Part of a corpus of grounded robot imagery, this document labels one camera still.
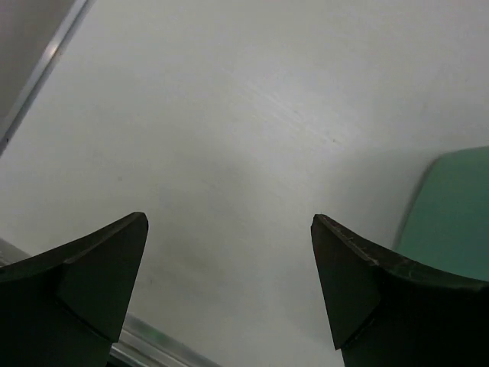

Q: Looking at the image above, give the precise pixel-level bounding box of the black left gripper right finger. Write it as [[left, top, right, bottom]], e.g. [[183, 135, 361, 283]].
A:
[[311, 214, 488, 366]]

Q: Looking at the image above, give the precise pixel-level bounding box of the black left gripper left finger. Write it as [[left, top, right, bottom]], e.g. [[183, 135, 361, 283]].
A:
[[1, 212, 149, 366]]

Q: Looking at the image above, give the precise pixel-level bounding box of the green plastic bin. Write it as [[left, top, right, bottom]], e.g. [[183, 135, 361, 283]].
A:
[[396, 147, 488, 281]]

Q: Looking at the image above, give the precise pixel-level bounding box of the aluminium table edge rail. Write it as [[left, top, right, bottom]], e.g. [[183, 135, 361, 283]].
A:
[[1, 242, 210, 366]]

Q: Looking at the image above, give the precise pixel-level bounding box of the left aluminium side rail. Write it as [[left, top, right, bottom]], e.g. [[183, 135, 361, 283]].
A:
[[1, 0, 92, 151]]

